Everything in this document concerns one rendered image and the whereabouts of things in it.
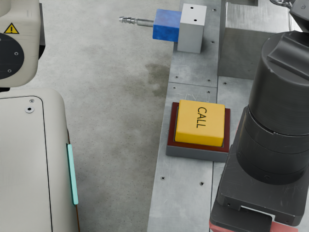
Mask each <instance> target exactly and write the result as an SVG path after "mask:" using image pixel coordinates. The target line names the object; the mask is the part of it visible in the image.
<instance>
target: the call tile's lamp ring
mask: <svg viewBox="0 0 309 232"><path fill-rule="evenodd" d="M178 106H179V103H178V102H173V103H172V113H171V120H170V127H169V134H168V142H167V145H169V146H177V147H185V148H193V149H200V150H208V151H218V152H226V153H228V152H229V130H230V109H228V108H225V125H224V148H223V147H215V146H207V145H197V144H189V143H182V142H174V141H173V137H174V129H175V122H176V114H177V107H178Z"/></svg>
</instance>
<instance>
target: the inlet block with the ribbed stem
mask: <svg viewBox="0 0 309 232"><path fill-rule="evenodd" d="M206 8H207V6H200V5H192V4H185V3H184V4H183V9H182V12H178V11H171V10H163V9H157V10H156V14H155V18H154V19H146V18H138V19H136V18H135V17H134V18H132V17H124V16H121V17H119V22H121V23H123V22H124V23H129V24H131V23H132V24H137V25H139V26H146V27H153V34H152V38H153V39H157V40H164V41H173V42H178V44H177V51H183V52H192V53H200V51H201V44H202V37H203V31H204V24H205V17H206Z"/></svg>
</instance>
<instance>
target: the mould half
mask: <svg viewBox="0 0 309 232"><path fill-rule="evenodd" d="M225 1H226V0H221V13H220V29H219V45H218V61H217V76H225V77H233V78H241V79H249V80H254V76H255V73H256V69H257V65H258V60H259V56H260V52H261V49H262V46H263V44H264V42H265V41H266V40H267V39H268V38H269V37H271V36H273V35H275V34H277V33H281V32H287V31H293V30H294V29H295V30H297V31H300V32H302V30H301V29H300V27H299V26H298V24H297V23H296V22H295V20H294V19H293V17H292V16H291V14H290V13H289V11H290V9H289V8H287V7H283V6H278V5H275V4H273V3H271V2H270V1H269V0H258V6H246V5H238V4H231V2H227V3H226V5H225Z"/></svg>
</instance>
